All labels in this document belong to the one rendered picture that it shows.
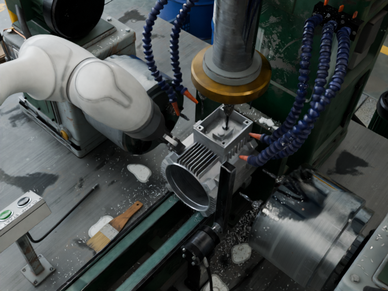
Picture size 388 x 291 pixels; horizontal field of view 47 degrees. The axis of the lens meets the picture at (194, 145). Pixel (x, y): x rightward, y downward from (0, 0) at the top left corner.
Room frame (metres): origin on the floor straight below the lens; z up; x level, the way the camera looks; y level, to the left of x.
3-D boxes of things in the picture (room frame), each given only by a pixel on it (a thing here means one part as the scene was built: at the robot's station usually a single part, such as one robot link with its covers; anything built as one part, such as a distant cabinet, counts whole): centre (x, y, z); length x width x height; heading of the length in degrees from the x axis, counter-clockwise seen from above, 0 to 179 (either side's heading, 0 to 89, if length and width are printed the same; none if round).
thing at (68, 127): (1.13, 0.41, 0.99); 0.35 x 0.31 x 0.37; 51
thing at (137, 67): (0.98, 0.22, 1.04); 0.37 x 0.25 x 0.25; 51
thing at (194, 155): (0.75, -0.05, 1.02); 0.20 x 0.19 x 0.19; 141
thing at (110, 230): (0.67, 0.22, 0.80); 0.21 x 0.05 x 0.01; 142
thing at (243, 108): (0.87, -0.15, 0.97); 0.30 x 0.11 x 0.34; 51
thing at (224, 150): (0.78, -0.07, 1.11); 0.12 x 0.11 x 0.07; 141
